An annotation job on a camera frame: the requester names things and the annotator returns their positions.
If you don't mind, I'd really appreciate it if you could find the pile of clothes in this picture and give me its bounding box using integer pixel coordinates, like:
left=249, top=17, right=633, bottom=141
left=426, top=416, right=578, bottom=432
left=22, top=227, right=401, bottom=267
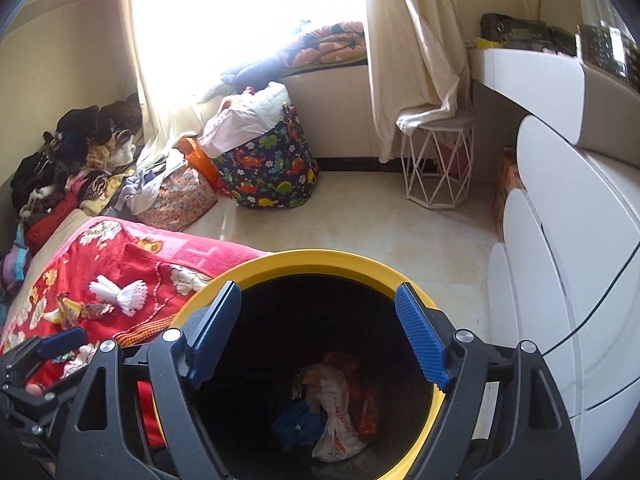
left=0, top=100, right=146, bottom=306

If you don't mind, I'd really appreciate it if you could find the dark blue jacket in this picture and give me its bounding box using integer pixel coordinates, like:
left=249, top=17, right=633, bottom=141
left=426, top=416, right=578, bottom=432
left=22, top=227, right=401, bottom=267
left=222, top=55, right=301, bottom=91

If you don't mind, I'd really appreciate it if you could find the white green cloth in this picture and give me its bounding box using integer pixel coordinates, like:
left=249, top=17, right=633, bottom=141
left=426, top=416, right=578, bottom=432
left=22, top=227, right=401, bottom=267
left=197, top=77, right=236, bottom=106

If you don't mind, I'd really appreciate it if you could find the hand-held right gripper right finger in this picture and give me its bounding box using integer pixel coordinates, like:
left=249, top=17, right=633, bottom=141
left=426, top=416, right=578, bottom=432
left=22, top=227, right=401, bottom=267
left=395, top=282, right=583, bottom=480

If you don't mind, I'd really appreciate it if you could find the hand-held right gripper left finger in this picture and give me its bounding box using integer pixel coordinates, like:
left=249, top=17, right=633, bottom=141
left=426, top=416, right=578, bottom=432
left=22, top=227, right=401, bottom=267
left=59, top=281, right=242, bottom=480

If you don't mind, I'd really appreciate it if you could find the blue wrapper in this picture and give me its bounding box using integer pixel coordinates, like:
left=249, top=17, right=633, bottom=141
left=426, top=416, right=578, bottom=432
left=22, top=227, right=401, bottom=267
left=272, top=402, right=327, bottom=453

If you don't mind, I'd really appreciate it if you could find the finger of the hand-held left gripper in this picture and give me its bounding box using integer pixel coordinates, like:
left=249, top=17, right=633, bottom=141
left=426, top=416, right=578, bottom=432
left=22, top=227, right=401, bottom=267
left=0, top=327, right=90, bottom=378

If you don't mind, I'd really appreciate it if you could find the cardboard box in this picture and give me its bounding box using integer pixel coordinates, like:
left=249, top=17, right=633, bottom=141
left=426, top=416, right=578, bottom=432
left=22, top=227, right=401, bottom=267
left=492, top=152, right=526, bottom=241

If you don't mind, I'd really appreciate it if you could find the gold candy wrapper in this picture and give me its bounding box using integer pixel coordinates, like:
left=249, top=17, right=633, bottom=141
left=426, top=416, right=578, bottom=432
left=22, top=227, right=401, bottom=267
left=55, top=294, right=108, bottom=323

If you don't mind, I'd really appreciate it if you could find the cream curtain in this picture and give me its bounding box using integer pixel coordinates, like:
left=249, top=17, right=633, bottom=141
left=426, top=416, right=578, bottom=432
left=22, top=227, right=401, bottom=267
left=117, top=0, right=236, bottom=171
left=357, top=0, right=473, bottom=163

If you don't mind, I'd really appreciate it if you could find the white wire stool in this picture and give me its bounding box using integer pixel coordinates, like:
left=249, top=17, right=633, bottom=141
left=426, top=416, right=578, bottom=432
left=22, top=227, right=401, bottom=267
left=400, top=112, right=476, bottom=209

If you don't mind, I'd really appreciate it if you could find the white chest of drawers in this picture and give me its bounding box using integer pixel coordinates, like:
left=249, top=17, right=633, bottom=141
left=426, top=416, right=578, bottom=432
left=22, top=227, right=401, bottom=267
left=487, top=115, right=640, bottom=480

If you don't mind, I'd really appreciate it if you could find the dinosaur print laundry basket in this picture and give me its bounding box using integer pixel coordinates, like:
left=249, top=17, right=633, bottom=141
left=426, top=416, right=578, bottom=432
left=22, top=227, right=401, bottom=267
left=212, top=102, right=321, bottom=209

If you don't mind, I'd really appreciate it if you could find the pink floral bag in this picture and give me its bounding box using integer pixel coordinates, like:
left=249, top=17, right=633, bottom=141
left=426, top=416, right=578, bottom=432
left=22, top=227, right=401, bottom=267
left=142, top=162, right=218, bottom=232

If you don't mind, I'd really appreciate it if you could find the orange bag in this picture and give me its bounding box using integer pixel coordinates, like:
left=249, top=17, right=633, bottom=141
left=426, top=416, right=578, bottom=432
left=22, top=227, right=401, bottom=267
left=177, top=136, right=226, bottom=193

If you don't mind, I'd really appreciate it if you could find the white snack wrapper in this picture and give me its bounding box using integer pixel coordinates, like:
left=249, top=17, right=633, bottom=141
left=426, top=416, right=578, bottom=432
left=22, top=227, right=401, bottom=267
left=310, top=364, right=368, bottom=462

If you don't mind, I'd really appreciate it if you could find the black makeup bag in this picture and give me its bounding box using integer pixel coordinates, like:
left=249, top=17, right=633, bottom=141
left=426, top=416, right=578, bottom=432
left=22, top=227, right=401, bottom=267
left=480, top=12, right=576, bottom=56

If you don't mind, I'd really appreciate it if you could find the pink cloth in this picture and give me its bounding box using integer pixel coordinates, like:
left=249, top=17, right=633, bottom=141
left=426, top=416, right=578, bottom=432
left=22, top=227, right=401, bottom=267
left=220, top=87, right=256, bottom=111

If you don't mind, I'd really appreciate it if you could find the red floral blanket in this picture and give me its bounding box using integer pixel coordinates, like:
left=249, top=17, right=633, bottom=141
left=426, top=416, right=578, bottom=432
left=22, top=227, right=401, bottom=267
left=0, top=216, right=273, bottom=461

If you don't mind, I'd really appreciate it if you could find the bed with beige sheet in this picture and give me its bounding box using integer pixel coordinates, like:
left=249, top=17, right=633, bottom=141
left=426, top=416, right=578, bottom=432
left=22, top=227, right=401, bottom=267
left=20, top=207, right=96, bottom=281

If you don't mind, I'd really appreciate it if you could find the black cable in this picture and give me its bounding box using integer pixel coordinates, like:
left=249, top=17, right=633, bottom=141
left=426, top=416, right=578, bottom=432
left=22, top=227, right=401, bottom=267
left=542, top=240, right=640, bottom=356

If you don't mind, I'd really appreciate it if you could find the orange patterned quilt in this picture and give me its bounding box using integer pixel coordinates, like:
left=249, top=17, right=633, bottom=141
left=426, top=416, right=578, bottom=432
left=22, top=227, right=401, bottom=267
left=287, top=21, right=367, bottom=67

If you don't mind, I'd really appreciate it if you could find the white vanity desk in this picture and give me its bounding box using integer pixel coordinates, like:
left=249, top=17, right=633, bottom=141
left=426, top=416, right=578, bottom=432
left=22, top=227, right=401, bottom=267
left=467, top=42, right=640, bottom=146

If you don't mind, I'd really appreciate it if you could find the pale purple cloth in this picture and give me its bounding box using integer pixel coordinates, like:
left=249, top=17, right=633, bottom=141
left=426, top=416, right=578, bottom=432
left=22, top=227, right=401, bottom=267
left=117, top=152, right=186, bottom=213

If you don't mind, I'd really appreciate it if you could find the yellow rimmed trash bin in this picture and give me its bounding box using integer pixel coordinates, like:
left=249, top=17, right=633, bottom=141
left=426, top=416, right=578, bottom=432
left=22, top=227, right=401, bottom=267
left=150, top=249, right=448, bottom=480

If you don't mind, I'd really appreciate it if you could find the white cloth bundle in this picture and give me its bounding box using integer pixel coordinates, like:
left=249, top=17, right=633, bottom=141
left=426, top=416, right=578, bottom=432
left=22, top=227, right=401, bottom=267
left=197, top=81, right=291, bottom=158

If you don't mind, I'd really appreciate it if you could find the clear cosmetics organizer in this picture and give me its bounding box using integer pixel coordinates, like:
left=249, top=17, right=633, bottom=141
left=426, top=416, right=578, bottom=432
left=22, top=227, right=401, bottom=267
left=575, top=22, right=640, bottom=81

